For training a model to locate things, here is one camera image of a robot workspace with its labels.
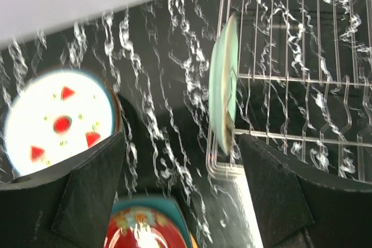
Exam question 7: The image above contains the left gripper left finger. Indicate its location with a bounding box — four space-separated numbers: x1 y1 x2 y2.
1 132 126 247

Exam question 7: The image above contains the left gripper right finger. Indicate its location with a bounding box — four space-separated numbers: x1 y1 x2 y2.
238 134 371 247

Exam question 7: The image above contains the red floral plate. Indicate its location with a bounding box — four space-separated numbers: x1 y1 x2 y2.
103 207 187 248

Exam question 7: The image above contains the teal square plate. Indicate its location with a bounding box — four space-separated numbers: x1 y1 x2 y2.
111 194 193 247

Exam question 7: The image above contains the mint green flower plate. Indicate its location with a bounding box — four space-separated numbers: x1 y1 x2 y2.
209 13 239 155

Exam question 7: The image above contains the white watermelon pattern plate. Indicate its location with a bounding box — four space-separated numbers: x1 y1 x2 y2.
3 69 111 177

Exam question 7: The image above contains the yellow woven pattern plate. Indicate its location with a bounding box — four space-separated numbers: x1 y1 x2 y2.
190 232 198 248

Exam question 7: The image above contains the metal wire dish rack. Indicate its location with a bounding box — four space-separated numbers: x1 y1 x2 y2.
206 0 371 184

